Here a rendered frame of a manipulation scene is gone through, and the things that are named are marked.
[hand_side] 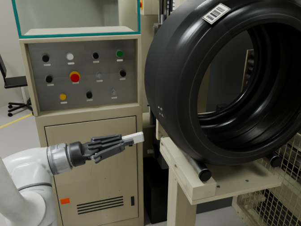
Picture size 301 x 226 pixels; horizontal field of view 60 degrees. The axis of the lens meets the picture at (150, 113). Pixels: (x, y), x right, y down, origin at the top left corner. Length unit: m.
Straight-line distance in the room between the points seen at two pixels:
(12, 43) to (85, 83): 2.91
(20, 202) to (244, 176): 0.78
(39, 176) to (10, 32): 3.50
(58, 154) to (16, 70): 3.50
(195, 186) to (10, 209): 0.55
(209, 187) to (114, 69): 0.77
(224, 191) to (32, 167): 0.64
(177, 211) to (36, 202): 0.93
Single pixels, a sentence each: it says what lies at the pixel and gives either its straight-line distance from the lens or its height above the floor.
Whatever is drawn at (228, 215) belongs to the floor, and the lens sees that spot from 2.09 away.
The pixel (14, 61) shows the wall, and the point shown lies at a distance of 4.25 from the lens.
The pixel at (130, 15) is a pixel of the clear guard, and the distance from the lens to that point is 1.33.
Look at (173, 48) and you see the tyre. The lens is 0.73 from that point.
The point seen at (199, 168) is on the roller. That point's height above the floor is 0.92.
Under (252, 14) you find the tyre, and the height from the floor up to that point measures 1.40.
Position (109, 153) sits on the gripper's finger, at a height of 1.01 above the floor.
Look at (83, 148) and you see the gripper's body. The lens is 0.86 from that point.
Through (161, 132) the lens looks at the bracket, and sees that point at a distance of 1.16.
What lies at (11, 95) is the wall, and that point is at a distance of 4.29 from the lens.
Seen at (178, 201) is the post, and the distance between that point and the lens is 1.48.
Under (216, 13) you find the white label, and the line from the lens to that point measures 0.72.
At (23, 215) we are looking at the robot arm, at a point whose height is 0.97.
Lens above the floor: 1.45
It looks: 24 degrees down
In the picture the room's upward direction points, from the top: straight up
